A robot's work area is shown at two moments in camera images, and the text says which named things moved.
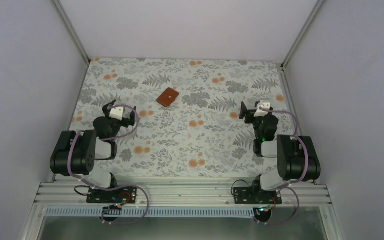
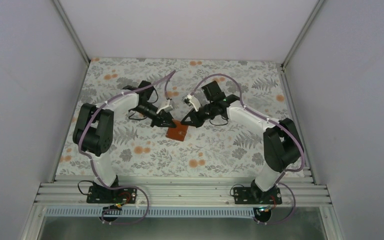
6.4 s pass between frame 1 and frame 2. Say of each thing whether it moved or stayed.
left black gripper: moved
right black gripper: moved
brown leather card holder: moved
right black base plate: stayed
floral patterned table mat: stayed
